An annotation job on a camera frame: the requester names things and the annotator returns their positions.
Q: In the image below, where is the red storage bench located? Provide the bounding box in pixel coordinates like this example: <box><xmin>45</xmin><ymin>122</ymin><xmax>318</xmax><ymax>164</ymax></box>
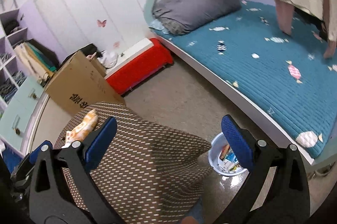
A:
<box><xmin>106</xmin><ymin>38</ymin><xmax>174</xmax><ymax>95</ymax></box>

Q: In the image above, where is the large brown cardboard box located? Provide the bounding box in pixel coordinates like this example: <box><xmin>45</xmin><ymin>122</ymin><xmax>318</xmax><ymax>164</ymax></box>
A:
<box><xmin>45</xmin><ymin>51</ymin><xmax>125</xmax><ymax>116</ymax></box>

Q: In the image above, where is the blue fabric bag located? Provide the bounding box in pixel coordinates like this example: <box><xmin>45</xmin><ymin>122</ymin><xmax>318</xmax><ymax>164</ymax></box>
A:
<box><xmin>1</xmin><ymin>143</ymin><xmax>23</xmax><ymax>173</ymax></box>

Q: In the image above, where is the light blue trash bin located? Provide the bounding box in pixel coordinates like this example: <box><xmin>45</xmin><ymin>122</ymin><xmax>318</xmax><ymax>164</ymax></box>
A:
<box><xmin>208</xmin><ymin>133</ymin><xmax>247</xmax><ymax>177</ymax></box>

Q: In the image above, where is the dark blue sleeve forearm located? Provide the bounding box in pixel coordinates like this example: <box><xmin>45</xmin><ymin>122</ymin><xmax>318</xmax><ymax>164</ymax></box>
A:
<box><xmin>178</xmin><ymin>197</ymin><xmax>204</xmax><ymax>224</ymax></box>

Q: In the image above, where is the mint green drawer unit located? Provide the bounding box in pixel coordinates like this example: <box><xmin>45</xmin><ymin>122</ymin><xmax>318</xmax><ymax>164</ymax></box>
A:
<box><xmin>1</xmin><ymin>76</ymin><xmax>43</xmax><ymax>153</ymax></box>

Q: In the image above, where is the brown polka dot tablecloth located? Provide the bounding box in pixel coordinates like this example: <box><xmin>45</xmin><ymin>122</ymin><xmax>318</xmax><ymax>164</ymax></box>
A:
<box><xmin>53</xmin><ymin>101</ymin><xmax>213</xmax><ymax>224</ymax></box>

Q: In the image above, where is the hanging beige jacket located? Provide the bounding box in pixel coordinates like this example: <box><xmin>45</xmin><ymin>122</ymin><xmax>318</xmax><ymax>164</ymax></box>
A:
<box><xmin>14</xmin><ymin>42</ymin><xmax>58</xmax><ymax>86</ymax></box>

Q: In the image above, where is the teal quilted mattress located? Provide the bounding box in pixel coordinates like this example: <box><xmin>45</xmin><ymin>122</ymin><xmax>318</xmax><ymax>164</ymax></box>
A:
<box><xmin>156</xmin><ymin>1</ymin><xmax>336</xmax><ymax>158</ymax></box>

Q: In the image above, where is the folded grey quilt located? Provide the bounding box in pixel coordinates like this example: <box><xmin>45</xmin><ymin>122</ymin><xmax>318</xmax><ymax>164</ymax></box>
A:
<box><xmin>152</xmin><ymin>0</ymin><xmax>242</xmax><ymax>35</ymax></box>

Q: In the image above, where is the orange white snack bag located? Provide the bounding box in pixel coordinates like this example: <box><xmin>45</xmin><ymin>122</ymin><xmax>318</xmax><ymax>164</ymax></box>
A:
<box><xmin>63</xmin><ymin>109</ymin><xmax>98</xmax><ymax>148</ymax></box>

